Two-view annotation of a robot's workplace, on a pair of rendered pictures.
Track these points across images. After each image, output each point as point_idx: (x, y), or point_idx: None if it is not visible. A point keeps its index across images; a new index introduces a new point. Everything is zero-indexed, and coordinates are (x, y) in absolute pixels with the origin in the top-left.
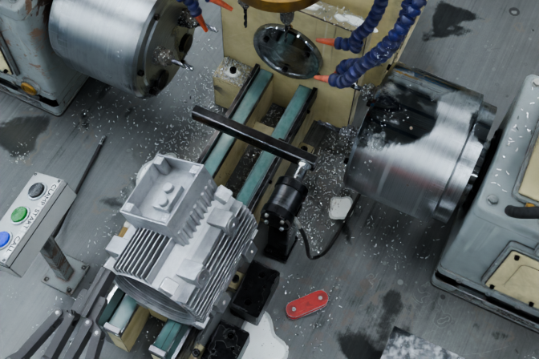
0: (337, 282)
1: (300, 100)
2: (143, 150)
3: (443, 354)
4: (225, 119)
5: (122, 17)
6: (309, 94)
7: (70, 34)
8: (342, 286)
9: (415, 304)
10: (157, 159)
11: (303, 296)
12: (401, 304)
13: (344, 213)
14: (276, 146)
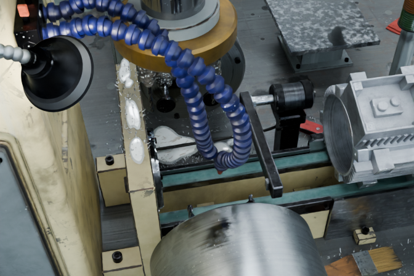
0: (275, 124)
1: (171, 178)
2: None
3: (284, 29)
4: (266, 158)
5: (283, 230)
6: (163, 171)
7: None
8: (274, 120)
9: (249, 85)
10: (371, 127)
11: (301, 134)
12: (256, 90)
13: (222, 145)
14: (256, 116)
